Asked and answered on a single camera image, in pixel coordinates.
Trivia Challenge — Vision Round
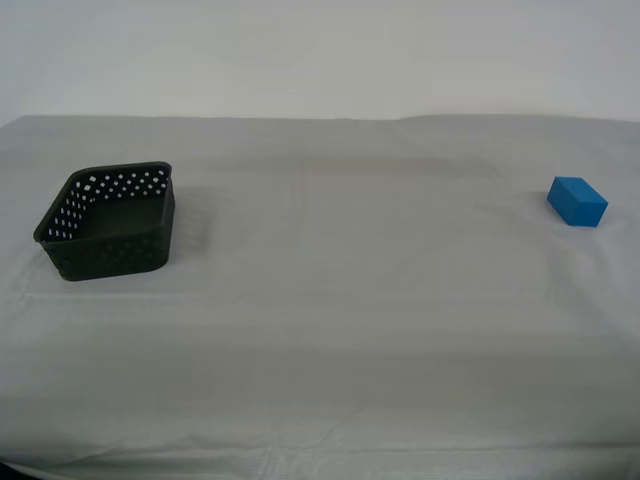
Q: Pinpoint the blue rectangular block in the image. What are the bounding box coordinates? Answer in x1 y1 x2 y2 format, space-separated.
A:
546 175 610 229

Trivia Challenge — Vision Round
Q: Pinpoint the white tablecloth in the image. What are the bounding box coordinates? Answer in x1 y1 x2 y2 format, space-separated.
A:
0 114 640 480

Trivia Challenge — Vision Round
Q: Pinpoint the black perforated plastic basket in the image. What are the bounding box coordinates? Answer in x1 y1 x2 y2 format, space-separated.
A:
32 160 177 282

